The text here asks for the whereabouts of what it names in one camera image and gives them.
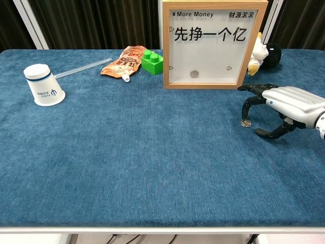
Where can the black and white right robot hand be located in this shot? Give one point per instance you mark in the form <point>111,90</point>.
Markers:
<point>292,104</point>

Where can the silver coin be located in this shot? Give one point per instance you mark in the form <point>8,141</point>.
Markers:
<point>247,124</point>

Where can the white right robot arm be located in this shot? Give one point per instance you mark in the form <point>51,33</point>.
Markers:
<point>322,124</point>

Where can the black and white plush toy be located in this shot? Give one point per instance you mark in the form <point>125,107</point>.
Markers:
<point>273,56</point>

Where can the black pleated curtain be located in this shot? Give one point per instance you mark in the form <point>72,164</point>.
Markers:
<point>89,23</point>
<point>10,25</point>
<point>302,20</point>

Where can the green toy brick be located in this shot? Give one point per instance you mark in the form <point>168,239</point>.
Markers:
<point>152,63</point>

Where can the blue table mat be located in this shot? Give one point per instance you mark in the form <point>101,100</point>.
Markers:
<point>152,152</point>

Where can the orange spout pouch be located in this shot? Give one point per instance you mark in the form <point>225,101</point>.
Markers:
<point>124,63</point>

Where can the clear plastic tube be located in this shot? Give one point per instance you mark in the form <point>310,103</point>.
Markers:
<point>83,67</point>

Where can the white paper cup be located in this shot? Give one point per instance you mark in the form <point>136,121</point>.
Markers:
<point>44,86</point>

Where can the white metal frame post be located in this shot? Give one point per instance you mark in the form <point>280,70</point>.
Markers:
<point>34,28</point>
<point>270,23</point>
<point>160,30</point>

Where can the wooden framed money box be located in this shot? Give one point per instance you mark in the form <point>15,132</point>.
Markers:
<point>208,56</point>

